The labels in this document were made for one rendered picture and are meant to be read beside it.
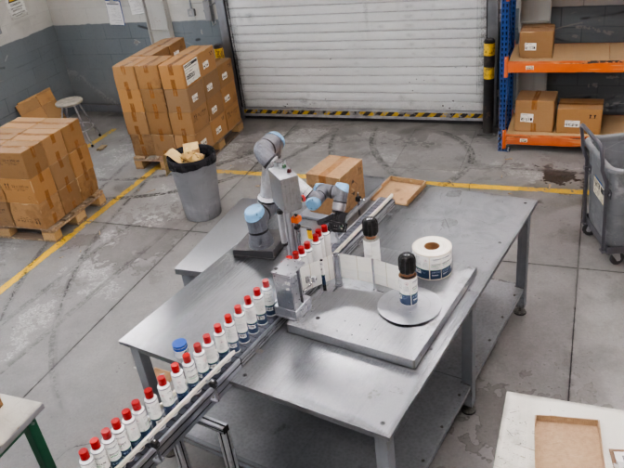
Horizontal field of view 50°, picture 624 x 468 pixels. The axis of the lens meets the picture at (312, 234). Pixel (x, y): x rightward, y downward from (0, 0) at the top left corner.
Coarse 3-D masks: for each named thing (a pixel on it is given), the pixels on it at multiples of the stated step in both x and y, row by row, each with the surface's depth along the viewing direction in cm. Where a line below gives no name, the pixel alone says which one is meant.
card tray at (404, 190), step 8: (392, 176) 455; (384, 184) 449; (392, 184) 452; (400, 184) 450; (408, 184) 449; (416, 184) 447; (424, 184) 442; (376, 192) 441; (384, 192) 442; (392, 192) 441; (400, 192) 440; (408, 192) 438; (416, 192) 432; (400, 200) 431; (408, 200) 422
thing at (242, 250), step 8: (248, 232) 409; (272, 232) 403; (240, 240) 400; (248, 240) 399; (280, 240) 392; (240, 248) 392; (248, 248) 390; (272, 248) 385; (280, 248) 393; (240, 256) 393; (248, 256) 390; (256, 256) 388; (264, 256) 386; (272, 256) 384
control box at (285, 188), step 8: (272, 168) 339; (280, 168) 337; (272, 176) 336; (280, 176) 329; (288, 176) 328; (296, 176) 329; (272, 184) 340; (280, 184) 327; (288, 184) 328; (296, 184) 330; (272, 192) 344; (280, 192) 330; (288, 192) 330; (296, 192) 332; (280, 200) 334; (288, 200) 332; (296, 200) 334; (280, 208) 339; (288, 208) 334; (296, 208) 336
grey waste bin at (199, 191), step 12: (204, 168) 591; (180, 180) 595; (192, 180) 592; (204, 180) 597; (216, 180) 611; (180, 192) 605; (192, 192) 599; (204, 192) 603; (216, 192) 613; (192, 204) 606; (204, 204) 608; (216, 204) 617; (192, 216) 614; (204, 216) 614; (216, 216) 622
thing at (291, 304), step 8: (296, 272) 319; (280, 280) 316; (288, 280) 313; (296, 280) 316; (280, 288) 319; (296, 288) 318; (280, 296) 321; (288, 296) 319; (296, 296) 319; (304, 296) 331; (280, 304) 324; (288, 304) 321; (296, 304) 321; (304, 304) 326; (280, 312) 327; (288, 312) 324; (296, 312) 322; (304, 312) 328; (296, 320) 324
